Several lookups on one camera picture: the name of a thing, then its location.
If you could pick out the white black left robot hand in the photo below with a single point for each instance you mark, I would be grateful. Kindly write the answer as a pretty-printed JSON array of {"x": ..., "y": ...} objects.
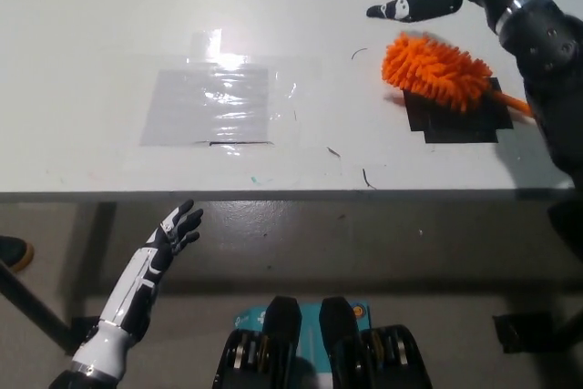
[{"x": 152, "y": 266}]

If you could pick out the orange microfiber duster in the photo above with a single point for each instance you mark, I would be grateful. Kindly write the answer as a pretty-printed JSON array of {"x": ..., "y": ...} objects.
[{"x": 432, "y": 72}]

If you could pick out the grey table leg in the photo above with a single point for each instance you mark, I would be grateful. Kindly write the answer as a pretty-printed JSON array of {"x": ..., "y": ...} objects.
[{"x": 98, "y": 248}]

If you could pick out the dark diagonal metal bar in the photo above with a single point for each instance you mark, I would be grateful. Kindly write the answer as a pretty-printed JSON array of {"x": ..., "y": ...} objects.
[{"x": 32, "y": 302}]

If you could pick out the black shoe with tan sole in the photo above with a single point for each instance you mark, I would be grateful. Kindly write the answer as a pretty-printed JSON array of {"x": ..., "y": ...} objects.
[{"x": 13, "y": 252}]

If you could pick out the black tape patch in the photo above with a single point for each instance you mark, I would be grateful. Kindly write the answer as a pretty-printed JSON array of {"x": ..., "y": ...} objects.
[{"x": 455, "y": 127}]

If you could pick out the clear glossy tape patch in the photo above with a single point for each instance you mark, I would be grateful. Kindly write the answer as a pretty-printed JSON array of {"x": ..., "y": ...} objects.
[{"x": 209, "y": 106}]

